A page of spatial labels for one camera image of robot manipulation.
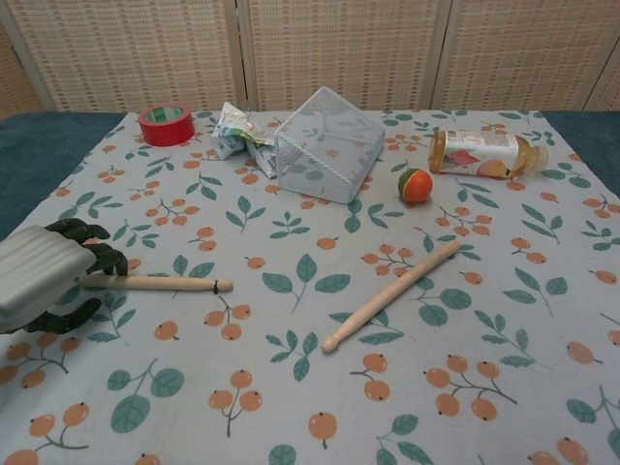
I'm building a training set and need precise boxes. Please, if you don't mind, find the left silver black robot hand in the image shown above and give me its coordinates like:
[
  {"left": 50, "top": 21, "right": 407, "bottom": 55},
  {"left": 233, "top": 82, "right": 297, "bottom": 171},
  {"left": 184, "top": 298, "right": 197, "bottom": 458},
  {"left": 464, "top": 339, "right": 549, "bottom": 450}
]
[{"left": 0, "top": 217, "right": 130, "bottom": 335}]

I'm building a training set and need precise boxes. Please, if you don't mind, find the wooden stick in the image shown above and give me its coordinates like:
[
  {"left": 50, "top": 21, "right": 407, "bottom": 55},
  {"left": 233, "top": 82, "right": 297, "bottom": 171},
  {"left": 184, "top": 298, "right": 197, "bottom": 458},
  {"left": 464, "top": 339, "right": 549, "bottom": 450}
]
[
  {"left": 80, "top": 273, "right": 234, "bottom": 295},
  {"left": 321, "top": 240, "right": 462, "bottom": 356}
]

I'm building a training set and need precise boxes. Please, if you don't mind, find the crumpled white snack wrapper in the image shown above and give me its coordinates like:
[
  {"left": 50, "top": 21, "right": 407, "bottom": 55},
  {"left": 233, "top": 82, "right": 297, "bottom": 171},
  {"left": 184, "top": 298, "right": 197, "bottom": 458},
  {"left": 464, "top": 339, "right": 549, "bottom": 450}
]
[{"left": 210, "top": 101, "right": 283, "bottom": 180}]

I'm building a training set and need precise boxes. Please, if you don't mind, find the woven folding screen panel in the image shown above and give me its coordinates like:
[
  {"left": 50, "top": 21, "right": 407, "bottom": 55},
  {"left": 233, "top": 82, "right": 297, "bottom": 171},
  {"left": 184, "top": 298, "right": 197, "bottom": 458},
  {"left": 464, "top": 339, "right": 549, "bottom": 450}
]
[
  {"left": 239, "top": 0, "right": 455, "bottom": 112},
  {"left": 583, "top": 60, "right": 620, "bottom": 112},
  {"left": 434, "top": 0, "right": 620, "bottom": 112},
  {"left": 0, "top": 0, "right": 249, "bottom": 115},
  {"left": 0, "top": 23, "right": 55, "bottom": 120}
]

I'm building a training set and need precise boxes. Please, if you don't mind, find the plastic tea bottle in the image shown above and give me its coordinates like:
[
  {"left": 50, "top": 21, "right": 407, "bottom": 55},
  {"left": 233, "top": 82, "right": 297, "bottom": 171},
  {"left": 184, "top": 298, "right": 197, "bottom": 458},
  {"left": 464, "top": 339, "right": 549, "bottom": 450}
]
[{"left": 427, "top": 128, "right": 551, "bottom": 180}]

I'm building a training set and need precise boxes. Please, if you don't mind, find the teal covered table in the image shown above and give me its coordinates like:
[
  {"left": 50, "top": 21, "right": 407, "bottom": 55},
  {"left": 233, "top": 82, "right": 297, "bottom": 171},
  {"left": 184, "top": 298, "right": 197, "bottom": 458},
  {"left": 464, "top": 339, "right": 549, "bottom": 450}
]
[{"left": 0, "top": 108, "right": 620, "bottom": 242}]

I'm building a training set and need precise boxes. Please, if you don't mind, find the red tape roll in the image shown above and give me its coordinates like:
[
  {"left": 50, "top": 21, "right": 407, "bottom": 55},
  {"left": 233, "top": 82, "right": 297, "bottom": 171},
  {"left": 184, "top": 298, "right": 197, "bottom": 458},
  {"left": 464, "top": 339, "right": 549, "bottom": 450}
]
[{"left": 138, "top": 104, "right": 197, "bottom": 147}]

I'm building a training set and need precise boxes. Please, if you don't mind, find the floral fruit print tablecloth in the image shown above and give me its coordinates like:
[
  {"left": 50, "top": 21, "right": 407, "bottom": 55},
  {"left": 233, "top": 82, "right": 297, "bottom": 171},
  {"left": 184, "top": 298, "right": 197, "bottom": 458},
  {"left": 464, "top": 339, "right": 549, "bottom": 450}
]
[{"left": 0, "top": 109, "right": 620, "bottom": 465}]

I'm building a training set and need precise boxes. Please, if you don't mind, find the orange and green ball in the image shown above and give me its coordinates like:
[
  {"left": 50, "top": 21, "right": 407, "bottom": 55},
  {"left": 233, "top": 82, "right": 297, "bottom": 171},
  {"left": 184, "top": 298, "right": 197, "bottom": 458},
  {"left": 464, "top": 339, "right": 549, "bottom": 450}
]
[{"left": 397, "top": 167, "right": 434, "bottom": 203}]

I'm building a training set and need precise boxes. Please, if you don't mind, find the white wire mesh basket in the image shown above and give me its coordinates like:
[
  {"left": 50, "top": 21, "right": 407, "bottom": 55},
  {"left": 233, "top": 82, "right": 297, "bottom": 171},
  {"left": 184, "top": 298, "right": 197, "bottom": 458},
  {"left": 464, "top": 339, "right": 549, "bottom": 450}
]
[{"left": 273, "top": 85, "right": 388, "bottom": 204}]

